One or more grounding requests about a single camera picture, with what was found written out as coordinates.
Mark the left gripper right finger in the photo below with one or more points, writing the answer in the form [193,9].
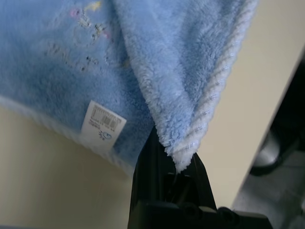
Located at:
[199,186]

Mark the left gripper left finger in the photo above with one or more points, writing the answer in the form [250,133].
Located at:
[150,171]

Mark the light blue towel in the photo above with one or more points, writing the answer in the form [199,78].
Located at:
[71,59]

